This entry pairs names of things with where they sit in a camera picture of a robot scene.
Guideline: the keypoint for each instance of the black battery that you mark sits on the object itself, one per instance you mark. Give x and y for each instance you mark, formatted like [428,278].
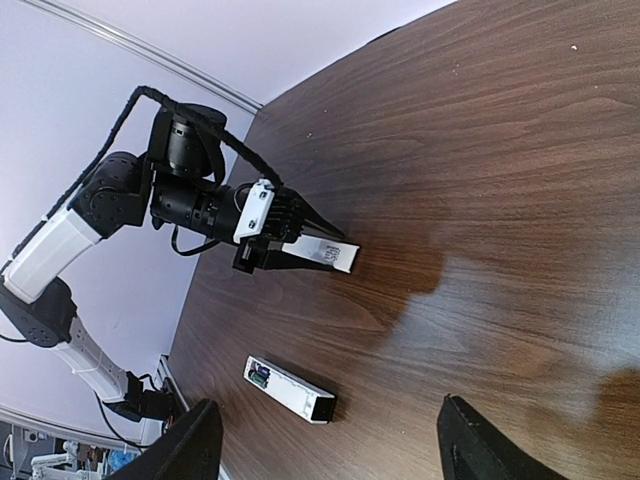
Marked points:
[258,380]

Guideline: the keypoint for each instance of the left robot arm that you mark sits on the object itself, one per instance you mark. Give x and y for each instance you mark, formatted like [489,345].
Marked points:
[178,181]

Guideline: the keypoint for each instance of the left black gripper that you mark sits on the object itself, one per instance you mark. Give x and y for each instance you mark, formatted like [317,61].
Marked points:
[287,217]

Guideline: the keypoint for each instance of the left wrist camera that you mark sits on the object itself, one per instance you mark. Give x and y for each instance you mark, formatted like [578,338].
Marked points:
[255,210]

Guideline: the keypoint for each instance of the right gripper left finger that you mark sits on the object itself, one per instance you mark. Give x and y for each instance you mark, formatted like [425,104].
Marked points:
[190,449]

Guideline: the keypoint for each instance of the left aluminium frame post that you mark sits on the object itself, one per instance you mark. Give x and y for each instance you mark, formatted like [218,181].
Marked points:
[148,52]

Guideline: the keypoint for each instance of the purple battery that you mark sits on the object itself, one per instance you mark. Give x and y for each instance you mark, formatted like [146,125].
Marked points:
[260,372]

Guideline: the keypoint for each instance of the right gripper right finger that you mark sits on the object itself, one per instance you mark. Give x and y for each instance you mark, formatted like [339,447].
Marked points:
[471,447]

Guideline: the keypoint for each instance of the white remote control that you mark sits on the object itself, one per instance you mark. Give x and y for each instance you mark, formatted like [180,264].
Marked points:
[311,403]

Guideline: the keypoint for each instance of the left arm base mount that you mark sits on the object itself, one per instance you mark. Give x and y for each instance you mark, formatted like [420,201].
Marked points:
[147,399]

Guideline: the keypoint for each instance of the white battery cover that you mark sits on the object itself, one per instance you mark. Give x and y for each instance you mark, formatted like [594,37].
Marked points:
[336,255]

